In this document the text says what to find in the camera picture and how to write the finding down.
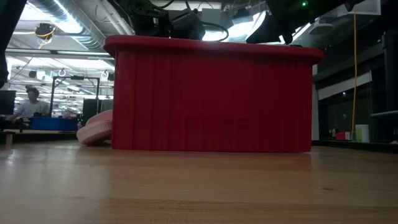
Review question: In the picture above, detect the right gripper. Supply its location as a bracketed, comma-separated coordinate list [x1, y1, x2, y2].
[246, 11, 295, 45]

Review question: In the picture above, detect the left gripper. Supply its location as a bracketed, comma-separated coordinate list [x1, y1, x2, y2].
[123, 0, 172, 39]

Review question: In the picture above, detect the pink rubber slide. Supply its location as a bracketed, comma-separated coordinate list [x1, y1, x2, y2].
[76, 109, 114, 146]

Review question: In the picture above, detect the red ribbed plastic bin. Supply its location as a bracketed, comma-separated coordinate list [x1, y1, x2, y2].
[103, 34, 325, 154]

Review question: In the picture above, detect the blue plastic bin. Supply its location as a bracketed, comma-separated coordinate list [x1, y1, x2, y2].
[30, 117, 78, 132]

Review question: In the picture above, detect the grey ceiling box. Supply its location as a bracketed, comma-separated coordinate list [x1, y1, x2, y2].
[201, 8, 222, 23]

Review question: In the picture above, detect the grey background cabinet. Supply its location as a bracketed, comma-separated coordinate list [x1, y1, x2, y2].
[99, 98, 114, 113]

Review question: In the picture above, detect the black pillar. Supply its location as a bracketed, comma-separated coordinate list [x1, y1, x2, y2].
[381, 30, 398, 144]

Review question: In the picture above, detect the green white wipes canister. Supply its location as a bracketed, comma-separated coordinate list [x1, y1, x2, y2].
[354, 124, 371, 144]

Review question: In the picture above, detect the grey desk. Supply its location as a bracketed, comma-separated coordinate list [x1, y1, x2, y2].
[369, 110, 398, 119]

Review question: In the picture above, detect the black side table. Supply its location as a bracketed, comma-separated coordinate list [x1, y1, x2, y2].
[320, 139, 398, 154]

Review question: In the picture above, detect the person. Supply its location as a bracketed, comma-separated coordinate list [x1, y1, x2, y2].
[5, 86, 51, 122]

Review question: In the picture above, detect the black monitor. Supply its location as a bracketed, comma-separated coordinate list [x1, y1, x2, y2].
[0, 90, 17, 115]

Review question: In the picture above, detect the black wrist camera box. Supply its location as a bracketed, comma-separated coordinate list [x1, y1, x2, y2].
[169, 8, 206, 41]

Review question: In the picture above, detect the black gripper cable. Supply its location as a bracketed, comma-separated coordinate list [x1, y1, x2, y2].
[201, 21, 230, 42]

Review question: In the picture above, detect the large silver ventilation duct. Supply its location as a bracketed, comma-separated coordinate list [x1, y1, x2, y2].
[27, 0, 108, 50]

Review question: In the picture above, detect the yellow hanging cable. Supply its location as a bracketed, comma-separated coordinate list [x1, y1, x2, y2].
[350, 9, 359, 141]

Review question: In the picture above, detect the black background rig frame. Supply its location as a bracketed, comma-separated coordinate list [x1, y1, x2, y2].
[49, 76, 101, 119]

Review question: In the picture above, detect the rectangular metal duct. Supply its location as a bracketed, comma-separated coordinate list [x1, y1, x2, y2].
[307, 0, 382, 35]

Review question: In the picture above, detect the black ceiling cord reel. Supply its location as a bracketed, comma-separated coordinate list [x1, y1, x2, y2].
[34, 23, 57, 42]

